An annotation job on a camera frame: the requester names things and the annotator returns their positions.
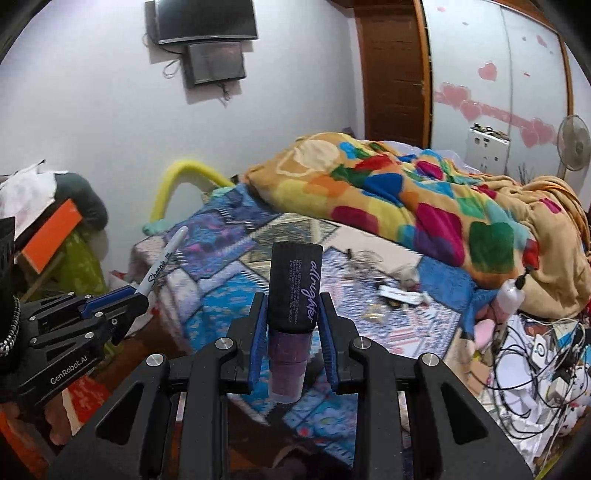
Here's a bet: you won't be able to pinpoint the white box with items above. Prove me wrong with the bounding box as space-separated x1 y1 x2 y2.
465 123 511 175

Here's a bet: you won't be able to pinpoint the clear plastic bag yellow item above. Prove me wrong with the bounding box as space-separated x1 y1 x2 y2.
363 310 387 324

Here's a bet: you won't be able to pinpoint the white standing fan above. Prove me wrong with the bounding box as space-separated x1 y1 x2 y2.
557 115 590 180

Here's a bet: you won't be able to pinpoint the blue patterned bed cover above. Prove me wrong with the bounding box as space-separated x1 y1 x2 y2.
126 183 498 467

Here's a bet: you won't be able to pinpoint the brown wooden door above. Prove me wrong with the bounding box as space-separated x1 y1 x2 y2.
353 1 433 147

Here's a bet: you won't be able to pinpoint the white wardrobe pink hearts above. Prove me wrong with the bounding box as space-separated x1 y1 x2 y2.
420 0 576 176

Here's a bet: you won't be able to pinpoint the yellow foam tube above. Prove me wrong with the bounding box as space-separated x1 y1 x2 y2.
149 160 235 223

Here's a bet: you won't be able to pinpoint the colourful heart fleece blanket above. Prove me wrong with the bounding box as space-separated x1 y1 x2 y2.
245 132 590 318

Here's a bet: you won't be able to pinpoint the green patterned cloth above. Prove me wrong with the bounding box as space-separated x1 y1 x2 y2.
52 229 108 296

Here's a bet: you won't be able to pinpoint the white cloth pile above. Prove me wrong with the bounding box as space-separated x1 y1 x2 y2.
1 163 57 238

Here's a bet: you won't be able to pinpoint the black purple cosmetic tube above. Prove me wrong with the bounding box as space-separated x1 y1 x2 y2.
266 241 322 404

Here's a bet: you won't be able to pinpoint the black grey Sharpie marker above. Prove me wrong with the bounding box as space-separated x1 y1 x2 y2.
135 226 188 297

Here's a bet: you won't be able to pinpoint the orange cardboard box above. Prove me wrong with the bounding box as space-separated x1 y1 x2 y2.
21 199 82 274

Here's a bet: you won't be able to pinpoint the black wall box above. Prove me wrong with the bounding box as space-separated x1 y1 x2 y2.
182 42 246 88

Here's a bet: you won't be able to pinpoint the pile of cables and papers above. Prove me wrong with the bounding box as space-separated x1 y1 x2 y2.
479 313 591 467

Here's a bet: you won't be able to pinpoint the wall mounted black television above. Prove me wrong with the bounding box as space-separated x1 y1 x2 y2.
154 0 259 45

